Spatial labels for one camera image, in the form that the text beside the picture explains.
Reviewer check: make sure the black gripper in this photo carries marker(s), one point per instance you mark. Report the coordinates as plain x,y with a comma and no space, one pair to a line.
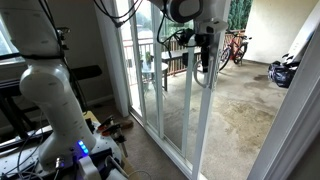
205,43

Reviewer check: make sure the white sliding glass door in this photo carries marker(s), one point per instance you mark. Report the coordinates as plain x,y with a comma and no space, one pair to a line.
203,116

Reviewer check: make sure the fixed glass door panel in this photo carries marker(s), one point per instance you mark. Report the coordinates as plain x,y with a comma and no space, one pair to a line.
140,90

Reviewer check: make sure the wooden balcony railing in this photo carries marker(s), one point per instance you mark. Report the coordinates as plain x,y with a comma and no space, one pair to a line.
175,68

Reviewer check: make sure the dark patio table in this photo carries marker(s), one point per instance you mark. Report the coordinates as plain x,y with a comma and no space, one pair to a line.
173,55

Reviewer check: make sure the red bicycle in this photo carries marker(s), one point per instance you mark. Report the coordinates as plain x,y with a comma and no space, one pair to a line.
238,50

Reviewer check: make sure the round glass patio table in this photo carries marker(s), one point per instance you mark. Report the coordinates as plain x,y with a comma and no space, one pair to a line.
156,66

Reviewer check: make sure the potted plant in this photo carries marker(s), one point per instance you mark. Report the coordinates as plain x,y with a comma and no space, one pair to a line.
149,58

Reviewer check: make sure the green tree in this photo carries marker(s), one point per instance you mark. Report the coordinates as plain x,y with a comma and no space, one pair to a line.
240,13

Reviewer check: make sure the black garbage bag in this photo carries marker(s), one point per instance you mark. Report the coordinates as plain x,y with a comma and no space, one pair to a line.
281,75

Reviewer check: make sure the white surfboard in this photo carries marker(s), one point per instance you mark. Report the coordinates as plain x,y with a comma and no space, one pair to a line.
306,36

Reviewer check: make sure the red black bar clamp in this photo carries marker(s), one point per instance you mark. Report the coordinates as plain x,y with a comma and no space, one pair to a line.
116,133
106,122

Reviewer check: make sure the white plastic device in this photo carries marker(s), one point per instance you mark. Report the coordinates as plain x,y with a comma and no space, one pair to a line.
88,170

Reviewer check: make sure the indoor window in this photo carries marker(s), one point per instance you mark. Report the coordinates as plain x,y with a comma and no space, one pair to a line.
5,43

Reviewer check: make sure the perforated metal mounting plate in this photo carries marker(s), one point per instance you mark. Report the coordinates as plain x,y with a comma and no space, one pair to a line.
13,163

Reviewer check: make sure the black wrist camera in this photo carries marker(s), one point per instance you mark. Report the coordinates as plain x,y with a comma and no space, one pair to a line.
185,36

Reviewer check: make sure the white window frame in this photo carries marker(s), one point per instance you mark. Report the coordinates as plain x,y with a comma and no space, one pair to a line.
115,66

